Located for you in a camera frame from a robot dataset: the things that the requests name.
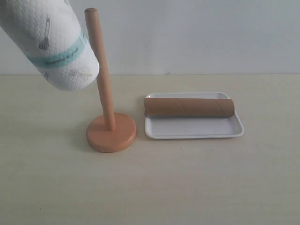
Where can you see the brown cardboard tube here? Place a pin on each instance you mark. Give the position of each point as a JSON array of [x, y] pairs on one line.
[[189, 107]]

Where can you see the printed white paper towel roll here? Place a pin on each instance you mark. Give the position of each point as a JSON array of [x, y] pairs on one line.
[[49, 34]]

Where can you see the wooden paper towel holder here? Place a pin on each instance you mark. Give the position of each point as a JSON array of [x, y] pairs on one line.
[[111, 132]]

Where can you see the white rectangular tray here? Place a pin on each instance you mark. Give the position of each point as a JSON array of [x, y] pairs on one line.
[[193, 128]]

